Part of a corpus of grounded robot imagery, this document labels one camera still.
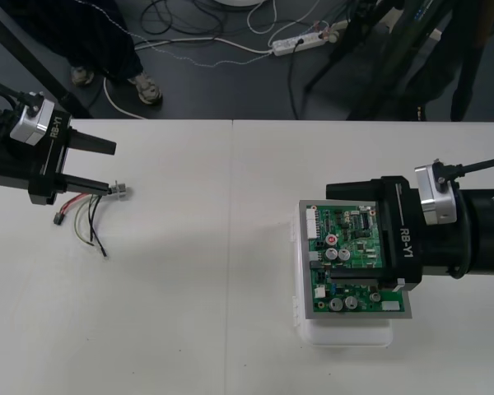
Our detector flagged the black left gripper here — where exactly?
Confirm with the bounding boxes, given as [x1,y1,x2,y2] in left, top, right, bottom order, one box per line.
[27,107,118,206]

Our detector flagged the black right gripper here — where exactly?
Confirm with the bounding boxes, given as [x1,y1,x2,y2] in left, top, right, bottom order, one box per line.
[325,175,424,292]

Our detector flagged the red black green cable bundle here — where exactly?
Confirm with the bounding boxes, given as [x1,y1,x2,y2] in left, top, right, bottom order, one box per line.
[52,179,132,259]

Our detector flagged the black tripod thick pole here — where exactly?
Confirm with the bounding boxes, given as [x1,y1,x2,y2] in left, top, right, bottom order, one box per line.
[0,0,94,120]

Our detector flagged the person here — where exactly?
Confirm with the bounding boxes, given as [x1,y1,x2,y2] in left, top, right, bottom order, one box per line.
[22,0,165,106]

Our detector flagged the black tripod spread legs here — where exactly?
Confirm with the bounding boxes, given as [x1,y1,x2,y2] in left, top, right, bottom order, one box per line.
[303,0,494,123]

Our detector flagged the white power strip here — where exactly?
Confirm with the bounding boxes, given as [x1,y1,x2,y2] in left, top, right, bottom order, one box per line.
[270,28,339,58]

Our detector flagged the green circuit board grey frame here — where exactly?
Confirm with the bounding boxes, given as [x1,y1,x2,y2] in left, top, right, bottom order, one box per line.
[298,198,413,321]

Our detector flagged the white curved floor cable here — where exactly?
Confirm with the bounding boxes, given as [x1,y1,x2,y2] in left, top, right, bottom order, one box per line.
[103,77,149,121]

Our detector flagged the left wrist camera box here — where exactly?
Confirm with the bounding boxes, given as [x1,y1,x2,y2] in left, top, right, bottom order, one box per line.
[9,97,55,146]

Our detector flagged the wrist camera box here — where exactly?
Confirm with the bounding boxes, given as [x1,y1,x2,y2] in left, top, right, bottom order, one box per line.
[413,163,467,226]
[9,97,55,146]

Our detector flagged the black left wrist camera cable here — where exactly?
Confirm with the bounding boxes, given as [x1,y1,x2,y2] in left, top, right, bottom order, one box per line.
[0,73,44,114]

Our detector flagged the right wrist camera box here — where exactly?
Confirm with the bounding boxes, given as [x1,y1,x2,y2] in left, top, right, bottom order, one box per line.
[413,163,467,226]

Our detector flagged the black coiled floor cable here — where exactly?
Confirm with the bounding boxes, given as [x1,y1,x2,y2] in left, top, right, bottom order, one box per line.
[141,0,227,39]

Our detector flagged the black plugged floor cable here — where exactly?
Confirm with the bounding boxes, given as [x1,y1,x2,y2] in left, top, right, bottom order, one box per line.
[287,39,304,120]

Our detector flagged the white power strip cable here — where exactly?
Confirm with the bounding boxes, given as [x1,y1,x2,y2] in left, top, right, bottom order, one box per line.
[133,36,275,54]

